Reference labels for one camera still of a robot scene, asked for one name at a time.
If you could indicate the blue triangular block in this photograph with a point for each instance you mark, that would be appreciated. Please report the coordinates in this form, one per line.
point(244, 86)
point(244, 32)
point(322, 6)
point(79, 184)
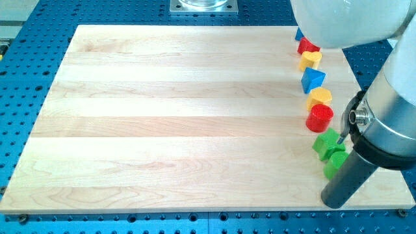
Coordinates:
point(312, 79)

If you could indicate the red block top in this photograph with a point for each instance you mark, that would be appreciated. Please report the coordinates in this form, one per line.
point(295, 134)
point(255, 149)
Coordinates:
point(306, 45)

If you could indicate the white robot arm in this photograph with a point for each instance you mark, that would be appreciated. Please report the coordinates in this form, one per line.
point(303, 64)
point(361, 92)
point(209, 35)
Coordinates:
point(380, 122)

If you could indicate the yellow hexagon block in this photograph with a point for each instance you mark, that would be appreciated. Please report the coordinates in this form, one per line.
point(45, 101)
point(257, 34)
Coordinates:
point(318, 96)

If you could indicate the wooden board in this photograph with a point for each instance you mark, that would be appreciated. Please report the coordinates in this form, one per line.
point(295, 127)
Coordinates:
point(146, 119)

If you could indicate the dark cylindrical end effector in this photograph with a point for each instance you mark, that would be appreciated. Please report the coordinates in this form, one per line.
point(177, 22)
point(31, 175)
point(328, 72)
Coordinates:
point(351, 175)

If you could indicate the green star block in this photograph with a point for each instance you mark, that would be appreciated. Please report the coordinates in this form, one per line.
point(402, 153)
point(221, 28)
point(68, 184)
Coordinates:
point(326, 144)

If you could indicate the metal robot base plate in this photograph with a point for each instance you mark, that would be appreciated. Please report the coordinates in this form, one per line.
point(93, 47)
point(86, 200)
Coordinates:
point(203, 6)

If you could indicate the blue cube block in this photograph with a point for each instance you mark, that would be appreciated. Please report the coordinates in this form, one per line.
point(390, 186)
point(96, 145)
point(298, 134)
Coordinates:
point(299, 35)

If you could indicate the red cylinder block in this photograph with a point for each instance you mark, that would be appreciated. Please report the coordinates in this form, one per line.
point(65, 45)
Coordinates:
point(319, 118)

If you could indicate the yellow heart block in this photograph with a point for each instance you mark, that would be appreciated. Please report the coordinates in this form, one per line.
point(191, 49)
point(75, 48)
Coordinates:
point(310, 60)

